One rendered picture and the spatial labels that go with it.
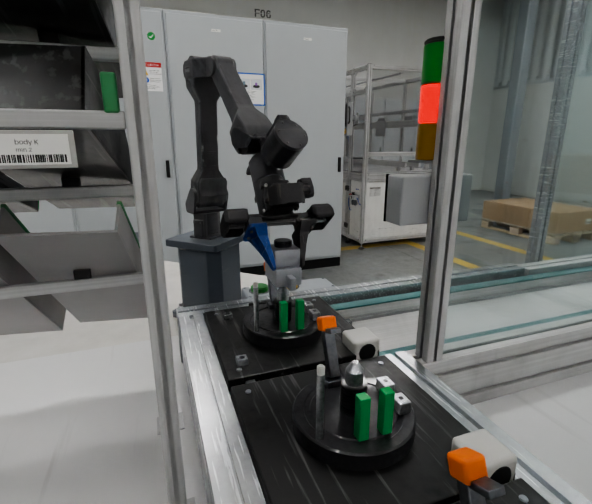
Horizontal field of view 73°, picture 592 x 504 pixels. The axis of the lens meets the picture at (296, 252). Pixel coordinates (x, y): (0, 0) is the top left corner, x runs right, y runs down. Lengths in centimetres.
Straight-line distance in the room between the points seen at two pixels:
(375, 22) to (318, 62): 583
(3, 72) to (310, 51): 356
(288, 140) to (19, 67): 34
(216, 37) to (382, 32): 643
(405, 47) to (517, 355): 945
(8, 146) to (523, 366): 78
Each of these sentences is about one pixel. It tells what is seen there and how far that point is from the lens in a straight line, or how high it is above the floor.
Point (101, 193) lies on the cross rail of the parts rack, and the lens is 56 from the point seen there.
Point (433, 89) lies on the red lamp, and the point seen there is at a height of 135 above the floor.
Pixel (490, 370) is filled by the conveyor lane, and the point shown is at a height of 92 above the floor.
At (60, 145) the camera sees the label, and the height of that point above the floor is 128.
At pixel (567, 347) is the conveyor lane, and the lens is 88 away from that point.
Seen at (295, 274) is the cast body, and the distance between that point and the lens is 64.
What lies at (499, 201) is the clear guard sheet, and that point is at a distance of 67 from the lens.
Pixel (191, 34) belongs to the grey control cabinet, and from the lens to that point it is 368.
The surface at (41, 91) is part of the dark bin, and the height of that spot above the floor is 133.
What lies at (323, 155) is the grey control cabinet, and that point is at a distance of 392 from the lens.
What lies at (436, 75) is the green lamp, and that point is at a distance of 60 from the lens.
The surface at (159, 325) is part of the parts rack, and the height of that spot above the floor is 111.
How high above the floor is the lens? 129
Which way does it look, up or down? 16 degrees down
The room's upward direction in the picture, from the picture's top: straight up
